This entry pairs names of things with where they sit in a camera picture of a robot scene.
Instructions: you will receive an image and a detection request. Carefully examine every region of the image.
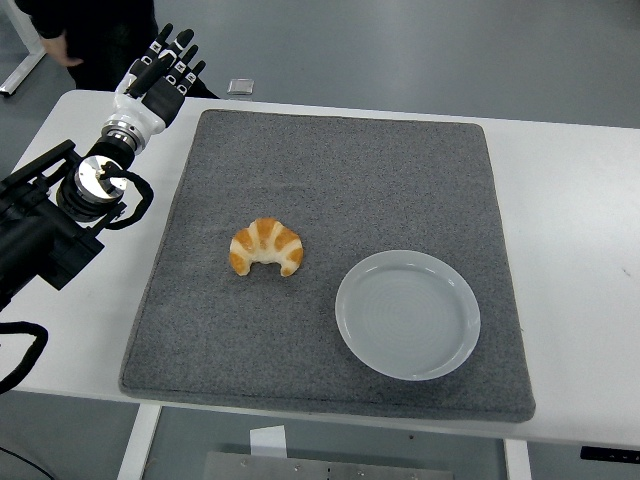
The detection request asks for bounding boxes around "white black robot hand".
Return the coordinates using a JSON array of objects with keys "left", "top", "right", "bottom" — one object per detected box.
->
[{"left": 102, "top": 22, "right": 208, "bottom": 137}]

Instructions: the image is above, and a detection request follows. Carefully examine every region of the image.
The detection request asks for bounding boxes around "croissant bread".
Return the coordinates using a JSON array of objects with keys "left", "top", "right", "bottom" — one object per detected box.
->
[{"left": 228, "top": 217, "right": 305, "bottom": 278}]

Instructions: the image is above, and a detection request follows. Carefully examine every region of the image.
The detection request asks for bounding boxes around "light grey round plate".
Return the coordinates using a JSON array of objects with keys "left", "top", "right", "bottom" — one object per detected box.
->
[{"left": 334, "top": 249, "right": 482, "bottom": 382}]

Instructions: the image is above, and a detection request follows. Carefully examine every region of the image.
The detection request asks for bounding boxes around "grey metal plate with screws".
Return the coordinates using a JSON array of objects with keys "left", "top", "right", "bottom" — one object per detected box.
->
[{"left": 203, "top": 451, "right": 454, "bottom": 480}]

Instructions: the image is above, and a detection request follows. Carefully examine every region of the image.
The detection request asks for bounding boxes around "person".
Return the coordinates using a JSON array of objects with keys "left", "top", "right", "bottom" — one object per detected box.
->
[{"left": 13, "top": 0, "right": 221, "bottom": 100}]

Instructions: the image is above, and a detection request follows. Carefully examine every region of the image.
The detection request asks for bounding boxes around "grey felt mat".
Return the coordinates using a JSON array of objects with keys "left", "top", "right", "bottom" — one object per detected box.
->
[{"left": 118, "top": 108, "right": 537, "bottom": 425}]

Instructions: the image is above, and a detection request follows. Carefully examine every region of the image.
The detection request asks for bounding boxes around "white table leg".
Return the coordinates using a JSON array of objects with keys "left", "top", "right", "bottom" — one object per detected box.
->
[
  {"left": 115, "top": 403, "right": 163, "bottom": 480},
  {"left": 502, "top": 438, "right": 533, "bottom": 480}
]

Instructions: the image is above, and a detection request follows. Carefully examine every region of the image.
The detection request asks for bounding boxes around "black table control panel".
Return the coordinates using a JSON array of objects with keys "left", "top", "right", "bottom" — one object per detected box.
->
[{"left": 580, "top": 445, "right": 640, "bottom": 463}]

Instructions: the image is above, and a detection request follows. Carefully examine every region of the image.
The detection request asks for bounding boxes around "white desk frame foot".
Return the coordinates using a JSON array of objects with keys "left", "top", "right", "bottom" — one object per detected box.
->
[{"left": 0, "top": 0, "right": 47, "bottom": 98}]

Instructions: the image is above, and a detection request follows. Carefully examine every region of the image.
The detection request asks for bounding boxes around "thin black floor cable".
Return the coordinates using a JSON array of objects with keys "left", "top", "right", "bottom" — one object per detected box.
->
[{"left": 0, "top": 444, "right": 49, "bottom": 480}]

